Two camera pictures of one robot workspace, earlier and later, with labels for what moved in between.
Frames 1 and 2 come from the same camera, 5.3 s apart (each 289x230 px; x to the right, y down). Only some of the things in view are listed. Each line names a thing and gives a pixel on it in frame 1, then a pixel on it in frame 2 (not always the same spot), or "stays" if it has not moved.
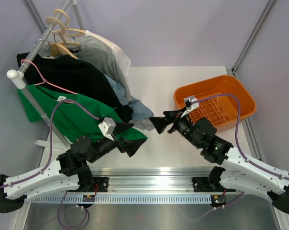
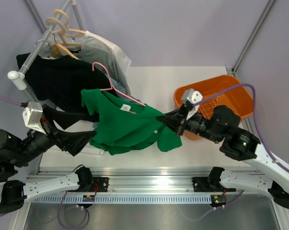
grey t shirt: (92, 49) stays
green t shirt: (76, 116) → (120, 125)
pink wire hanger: (47, 82) → (115, 89)
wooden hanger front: (57, 49) stays
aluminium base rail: (154, 180) stays
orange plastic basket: (222, 111) stays
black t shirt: (67, 73) stays
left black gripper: (131, 145) → (72, 141)
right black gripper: (160, 123) stays
